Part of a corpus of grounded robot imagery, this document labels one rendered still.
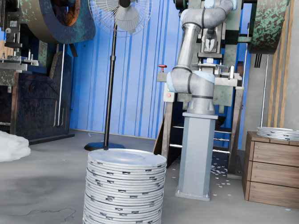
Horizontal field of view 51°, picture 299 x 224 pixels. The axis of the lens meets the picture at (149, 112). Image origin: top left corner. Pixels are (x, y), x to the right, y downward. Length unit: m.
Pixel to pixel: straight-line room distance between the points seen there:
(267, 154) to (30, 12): 2.05
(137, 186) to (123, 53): 2.97
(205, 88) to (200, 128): 0.22
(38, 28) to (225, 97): 1.62
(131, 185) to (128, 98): 2.84
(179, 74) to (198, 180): 0.58
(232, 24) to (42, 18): 1.49
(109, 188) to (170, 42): 2.89
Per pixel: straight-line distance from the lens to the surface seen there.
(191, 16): 1.94
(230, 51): 2.75
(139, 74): 3.83
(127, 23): 2.89
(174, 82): 1.75
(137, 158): 1.15
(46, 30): 2.82
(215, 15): 1.93
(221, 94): 2.31
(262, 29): 2.32
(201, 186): 1.74
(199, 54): 2.51
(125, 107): 3.85
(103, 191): 1.09
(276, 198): 1.86
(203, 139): 1.69
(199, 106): 1.69
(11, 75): 2.96
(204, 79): 1.70
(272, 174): 1.83
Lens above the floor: 0.53
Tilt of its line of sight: 3 degrees down
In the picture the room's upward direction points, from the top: 5 degrees clockwise
